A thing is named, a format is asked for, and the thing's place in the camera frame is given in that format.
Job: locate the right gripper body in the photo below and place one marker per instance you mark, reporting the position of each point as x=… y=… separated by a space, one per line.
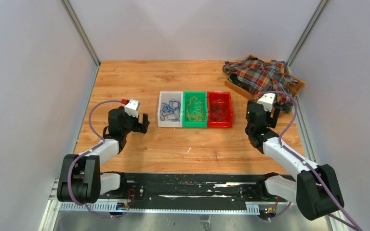
x=267 y=120

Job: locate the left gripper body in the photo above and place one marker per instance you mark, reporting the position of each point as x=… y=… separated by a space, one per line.
x=132 y=123

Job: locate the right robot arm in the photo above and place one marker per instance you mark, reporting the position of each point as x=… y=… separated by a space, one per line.
x=314 y=188

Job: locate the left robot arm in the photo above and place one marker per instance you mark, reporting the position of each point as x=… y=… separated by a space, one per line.
x=81 y=181

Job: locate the white plastic bin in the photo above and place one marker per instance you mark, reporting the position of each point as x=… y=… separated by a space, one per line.
x=170 y=109

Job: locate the wooden tray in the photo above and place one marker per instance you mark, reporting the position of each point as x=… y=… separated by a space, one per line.
x=295 y=86

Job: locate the plaid shirt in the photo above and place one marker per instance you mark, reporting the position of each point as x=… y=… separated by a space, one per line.
x=264 y=76

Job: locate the red plastic bin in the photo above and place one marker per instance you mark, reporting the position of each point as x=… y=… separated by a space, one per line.
x=220 y=109

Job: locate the green plastic bin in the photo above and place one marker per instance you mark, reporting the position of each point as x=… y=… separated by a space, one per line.
x=195 y=109

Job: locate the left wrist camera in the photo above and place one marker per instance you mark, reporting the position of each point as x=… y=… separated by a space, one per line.
x=132 y=108

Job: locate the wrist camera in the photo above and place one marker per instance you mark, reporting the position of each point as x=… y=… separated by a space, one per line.
x=267 y=101
x=132 y=108

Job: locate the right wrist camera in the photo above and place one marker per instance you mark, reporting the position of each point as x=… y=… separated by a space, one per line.
x=267 y=101

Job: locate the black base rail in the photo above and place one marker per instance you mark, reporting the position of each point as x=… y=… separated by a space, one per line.
x=175 y=193

